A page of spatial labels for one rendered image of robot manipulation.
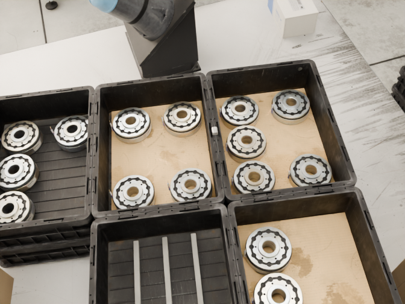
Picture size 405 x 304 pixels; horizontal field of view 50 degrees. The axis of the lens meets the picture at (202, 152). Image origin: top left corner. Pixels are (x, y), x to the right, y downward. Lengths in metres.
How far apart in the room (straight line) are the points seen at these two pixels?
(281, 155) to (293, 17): 0.60
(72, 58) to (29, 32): 1.36
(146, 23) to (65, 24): 1.66
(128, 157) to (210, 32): 0.67
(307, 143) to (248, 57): 0.49
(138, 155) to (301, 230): 0.46
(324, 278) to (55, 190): 0.69
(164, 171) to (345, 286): 0.51
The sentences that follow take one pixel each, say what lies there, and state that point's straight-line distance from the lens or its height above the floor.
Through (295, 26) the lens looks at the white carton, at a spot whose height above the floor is 0.75.
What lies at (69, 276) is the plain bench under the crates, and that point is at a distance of 1.22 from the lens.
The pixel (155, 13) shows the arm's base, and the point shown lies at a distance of 1.37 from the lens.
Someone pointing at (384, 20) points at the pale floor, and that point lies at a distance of 2.94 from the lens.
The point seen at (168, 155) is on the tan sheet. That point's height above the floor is 0.83.
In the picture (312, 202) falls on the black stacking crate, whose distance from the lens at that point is 1.03.
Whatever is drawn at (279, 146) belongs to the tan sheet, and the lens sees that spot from 1.18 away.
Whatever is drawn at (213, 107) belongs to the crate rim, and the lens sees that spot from 1.12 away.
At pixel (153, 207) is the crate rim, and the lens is 0.98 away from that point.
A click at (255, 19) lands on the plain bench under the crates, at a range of 1.73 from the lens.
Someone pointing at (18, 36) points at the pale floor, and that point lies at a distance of 3.02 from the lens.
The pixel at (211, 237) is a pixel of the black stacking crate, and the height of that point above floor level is 0.83.
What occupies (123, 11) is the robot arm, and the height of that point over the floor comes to 0.99.
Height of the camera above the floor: 1.80
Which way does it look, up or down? 56 degrees down
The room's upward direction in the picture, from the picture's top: 5 degrees counter-clockwise
